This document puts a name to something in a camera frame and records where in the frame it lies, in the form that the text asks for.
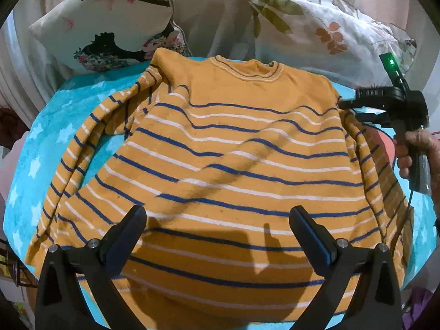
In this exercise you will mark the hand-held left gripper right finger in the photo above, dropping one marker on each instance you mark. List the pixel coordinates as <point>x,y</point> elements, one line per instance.
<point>318,244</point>

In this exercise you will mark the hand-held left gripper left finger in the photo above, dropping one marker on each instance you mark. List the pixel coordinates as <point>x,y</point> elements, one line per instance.
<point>126,238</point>

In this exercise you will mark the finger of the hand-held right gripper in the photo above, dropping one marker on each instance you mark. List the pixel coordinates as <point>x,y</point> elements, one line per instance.
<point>349,104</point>
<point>373,118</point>

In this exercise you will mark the orange striped sweater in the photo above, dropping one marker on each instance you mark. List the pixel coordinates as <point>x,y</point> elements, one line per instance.
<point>223,165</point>

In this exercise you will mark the person's right hand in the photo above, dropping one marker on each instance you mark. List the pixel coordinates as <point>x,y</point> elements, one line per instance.
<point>421,141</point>

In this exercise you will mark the white pillow with leaf print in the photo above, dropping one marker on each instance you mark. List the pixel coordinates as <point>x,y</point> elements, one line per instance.
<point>309,20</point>

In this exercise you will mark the wooden rack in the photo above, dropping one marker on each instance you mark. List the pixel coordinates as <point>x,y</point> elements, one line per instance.
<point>17,264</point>

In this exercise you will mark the purple cloth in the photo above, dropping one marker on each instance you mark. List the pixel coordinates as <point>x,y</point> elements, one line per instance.
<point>417,307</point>

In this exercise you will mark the turquoise star blanket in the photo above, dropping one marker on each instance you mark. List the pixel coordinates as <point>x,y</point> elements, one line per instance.
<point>51,127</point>

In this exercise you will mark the dark red cloth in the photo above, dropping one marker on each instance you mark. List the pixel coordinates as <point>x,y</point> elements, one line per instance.
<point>12,125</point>

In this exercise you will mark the white curtain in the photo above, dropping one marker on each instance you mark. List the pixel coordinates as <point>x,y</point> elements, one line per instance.
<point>24,68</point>

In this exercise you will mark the white pillow with black silhouette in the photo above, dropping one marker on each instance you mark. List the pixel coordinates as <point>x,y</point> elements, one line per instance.
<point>103,17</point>

